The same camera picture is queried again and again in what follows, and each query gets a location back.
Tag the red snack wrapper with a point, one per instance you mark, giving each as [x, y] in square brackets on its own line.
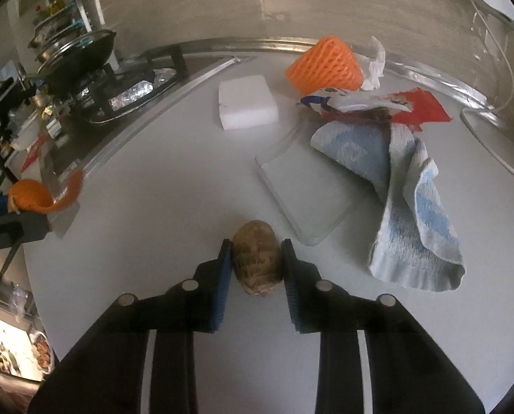
[416, 110]

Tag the plate of food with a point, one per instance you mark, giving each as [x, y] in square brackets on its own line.
[41, 349]

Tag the metal dish rack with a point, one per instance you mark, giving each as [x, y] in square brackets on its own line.
[60, 17]

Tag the orange foam fruit net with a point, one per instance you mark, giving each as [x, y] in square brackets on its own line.
[326, 67]

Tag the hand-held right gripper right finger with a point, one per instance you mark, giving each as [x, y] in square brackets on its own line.
[292, 289]

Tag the crumpled white tissue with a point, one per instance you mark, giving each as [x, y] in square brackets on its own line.
[375, 67]

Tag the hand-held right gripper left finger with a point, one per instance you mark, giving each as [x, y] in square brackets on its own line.
[223, 287]

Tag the black wok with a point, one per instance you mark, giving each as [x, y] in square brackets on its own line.
[75, 60]

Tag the orange peel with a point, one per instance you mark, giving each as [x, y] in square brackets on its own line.
[30, 196]

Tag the white foam block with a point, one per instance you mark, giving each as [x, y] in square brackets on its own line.
[247, 101]

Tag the gas stove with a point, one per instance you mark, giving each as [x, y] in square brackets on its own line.
[123, 90]

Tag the aluminum foil sheet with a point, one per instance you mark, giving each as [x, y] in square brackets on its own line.
[140, 90]

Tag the brown taro root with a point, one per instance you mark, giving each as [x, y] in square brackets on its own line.
[257, 263]

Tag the white and blue packet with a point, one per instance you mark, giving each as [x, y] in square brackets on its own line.
[347, 99]

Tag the blue and white towel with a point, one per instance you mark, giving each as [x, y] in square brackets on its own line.
[412, 207]

